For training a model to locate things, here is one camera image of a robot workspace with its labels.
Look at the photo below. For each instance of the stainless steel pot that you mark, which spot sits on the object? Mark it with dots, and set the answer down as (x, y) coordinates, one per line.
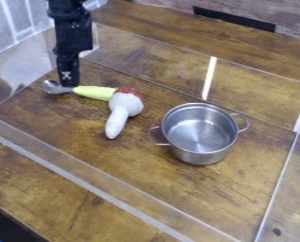
(199, 131)

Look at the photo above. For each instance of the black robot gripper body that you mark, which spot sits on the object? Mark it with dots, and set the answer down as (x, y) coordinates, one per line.
(73, 27)

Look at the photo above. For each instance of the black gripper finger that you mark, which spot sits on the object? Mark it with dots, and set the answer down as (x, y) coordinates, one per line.
(69, 73)

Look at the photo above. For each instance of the black wall baseboard strip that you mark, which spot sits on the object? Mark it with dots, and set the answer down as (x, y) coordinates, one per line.
(235, 19)

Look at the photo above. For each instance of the clear acrylic enclosure panel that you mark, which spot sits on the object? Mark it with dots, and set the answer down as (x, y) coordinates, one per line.
(81, 188)

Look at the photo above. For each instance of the white red toy mushroom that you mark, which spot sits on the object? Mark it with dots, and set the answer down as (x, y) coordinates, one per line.
(125, 105)

